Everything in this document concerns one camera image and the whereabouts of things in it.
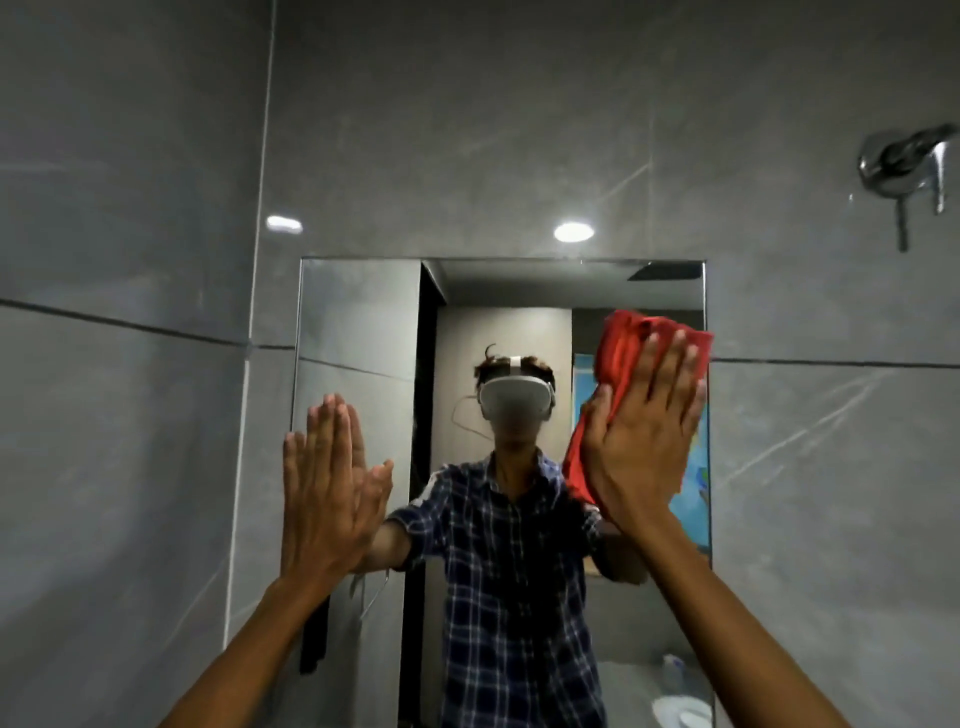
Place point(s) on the person's right forearm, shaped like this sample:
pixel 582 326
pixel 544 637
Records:
pixel 720 637

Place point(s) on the rectangular wall mirror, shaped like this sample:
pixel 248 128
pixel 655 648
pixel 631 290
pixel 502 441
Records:
pixel 360 337

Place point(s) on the person's left forearm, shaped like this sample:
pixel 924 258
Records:
pixel 240 660

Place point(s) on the person's left middle finger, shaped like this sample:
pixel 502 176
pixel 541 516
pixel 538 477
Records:
pixel 330 446

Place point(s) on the person's right little finger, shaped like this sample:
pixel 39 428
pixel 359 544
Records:
pixel 697 416

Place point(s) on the person's left little finger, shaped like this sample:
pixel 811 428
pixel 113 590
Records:
pixel 292 472

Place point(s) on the red cleaning cloth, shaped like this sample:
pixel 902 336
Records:
pixel 619 352

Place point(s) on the person's right hand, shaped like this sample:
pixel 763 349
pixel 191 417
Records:
pixel 637 465

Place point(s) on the chrome wall tap valve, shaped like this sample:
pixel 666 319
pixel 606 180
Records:
pixel 896 161

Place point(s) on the person's left thumb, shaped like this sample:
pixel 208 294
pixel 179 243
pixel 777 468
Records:
pixel 377 491

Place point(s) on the person's left hand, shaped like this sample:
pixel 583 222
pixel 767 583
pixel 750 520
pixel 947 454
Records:
pixel 322 517

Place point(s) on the person's right middle finger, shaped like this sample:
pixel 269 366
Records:
pixel 672 375

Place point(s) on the person's right thumb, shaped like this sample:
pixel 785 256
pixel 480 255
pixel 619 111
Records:
pixel 598 424

